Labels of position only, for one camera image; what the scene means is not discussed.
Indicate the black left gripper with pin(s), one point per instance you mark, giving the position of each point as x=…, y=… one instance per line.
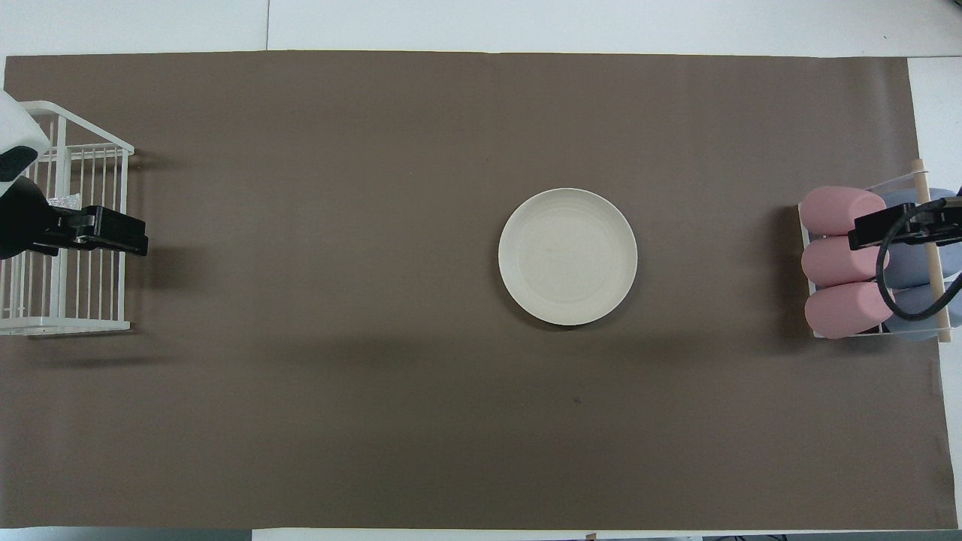
x=22, y=218

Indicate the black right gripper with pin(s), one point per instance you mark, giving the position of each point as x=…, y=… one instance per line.
x=951, y=225

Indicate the silver mesh sponge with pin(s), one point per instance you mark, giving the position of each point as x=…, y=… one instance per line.
x=66, y=201

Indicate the cream round plate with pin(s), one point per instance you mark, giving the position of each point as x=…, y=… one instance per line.
x=567, y=257

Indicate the pink plastic cup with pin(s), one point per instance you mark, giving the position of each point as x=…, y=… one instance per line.
x=842, y=312
x=827, y=210
x=834, y=261

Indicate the cup rack with wooden rod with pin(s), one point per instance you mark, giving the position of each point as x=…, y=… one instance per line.
x=934, y=263

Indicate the brown paper table mat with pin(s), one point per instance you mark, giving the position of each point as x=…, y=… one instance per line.
x=376, y=225

